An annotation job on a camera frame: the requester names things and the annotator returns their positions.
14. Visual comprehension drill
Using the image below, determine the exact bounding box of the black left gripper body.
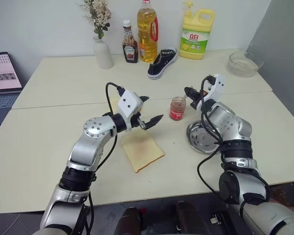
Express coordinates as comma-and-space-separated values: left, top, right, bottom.
130, 111, 148, 130

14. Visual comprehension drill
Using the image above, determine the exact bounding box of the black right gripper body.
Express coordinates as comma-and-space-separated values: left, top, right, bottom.
190, 90, 208, 110

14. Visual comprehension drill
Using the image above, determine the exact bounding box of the small spoon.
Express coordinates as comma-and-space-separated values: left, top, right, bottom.
178, 85, 193, 108

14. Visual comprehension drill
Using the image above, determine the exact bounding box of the glass jam jar red label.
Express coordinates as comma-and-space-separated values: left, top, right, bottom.
169, 96, 187, 121

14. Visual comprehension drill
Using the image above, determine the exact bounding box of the toasted bread slice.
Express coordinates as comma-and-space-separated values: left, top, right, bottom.
122, 128, 166, 174

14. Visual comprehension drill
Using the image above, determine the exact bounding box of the round steel plate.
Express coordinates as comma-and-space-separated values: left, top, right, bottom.
186, 120, 224, 155

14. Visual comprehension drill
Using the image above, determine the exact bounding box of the black canvas sneaker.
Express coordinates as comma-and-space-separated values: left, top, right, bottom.
147, 48, 179, 80

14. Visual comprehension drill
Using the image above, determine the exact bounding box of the yellow dish soap jug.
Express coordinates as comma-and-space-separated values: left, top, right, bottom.
178, 1, 216, 61

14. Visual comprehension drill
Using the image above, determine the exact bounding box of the ketchup bottle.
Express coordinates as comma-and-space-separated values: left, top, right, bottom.
122, 19, 139, 64

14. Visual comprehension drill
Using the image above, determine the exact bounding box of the clear glass bowl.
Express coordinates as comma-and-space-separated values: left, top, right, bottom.
227, 50, 265, 78

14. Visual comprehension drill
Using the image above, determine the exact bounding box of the white ceramic vase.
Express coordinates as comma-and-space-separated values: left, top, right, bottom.
93, 36, 114, 70

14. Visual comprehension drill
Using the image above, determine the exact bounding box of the cooking oil bottle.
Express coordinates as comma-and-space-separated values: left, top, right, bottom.
136, 0, 160, 63

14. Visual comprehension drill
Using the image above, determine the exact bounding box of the grey partition panel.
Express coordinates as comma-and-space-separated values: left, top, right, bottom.
244, 0, 294, 183

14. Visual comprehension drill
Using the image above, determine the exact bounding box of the dried flower bouquet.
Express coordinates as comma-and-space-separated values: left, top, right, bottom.
77, 0, 112, 40

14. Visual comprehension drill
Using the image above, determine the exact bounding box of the dark brown rounded shape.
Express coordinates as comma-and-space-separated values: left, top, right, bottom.
116, 207, 144, 235

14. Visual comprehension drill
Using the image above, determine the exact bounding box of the grey laptop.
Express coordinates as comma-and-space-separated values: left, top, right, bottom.
0, 51, 24, 112

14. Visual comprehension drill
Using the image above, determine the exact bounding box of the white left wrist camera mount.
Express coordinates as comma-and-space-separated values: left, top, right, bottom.
117, 90, 144, 131

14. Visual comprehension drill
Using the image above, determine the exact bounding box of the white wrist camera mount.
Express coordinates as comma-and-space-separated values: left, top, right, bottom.
117, 90, 144, 131
195, 73, 226, 114

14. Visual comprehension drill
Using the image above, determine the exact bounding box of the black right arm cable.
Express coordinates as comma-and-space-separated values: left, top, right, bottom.
197, 75, 224, 197

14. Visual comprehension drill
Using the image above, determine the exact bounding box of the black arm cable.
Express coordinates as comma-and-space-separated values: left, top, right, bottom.
87, 82, 126, 235
197, 75, 224, 197

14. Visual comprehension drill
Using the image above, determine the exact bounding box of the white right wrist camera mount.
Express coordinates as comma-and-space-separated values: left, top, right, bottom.
195, 73, 226, 114

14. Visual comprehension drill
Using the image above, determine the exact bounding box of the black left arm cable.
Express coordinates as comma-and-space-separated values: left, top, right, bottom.
87, 82, 126, 235

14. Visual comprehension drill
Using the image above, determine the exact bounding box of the black bracket with white patch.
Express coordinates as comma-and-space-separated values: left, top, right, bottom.
207, 210, 237, 235

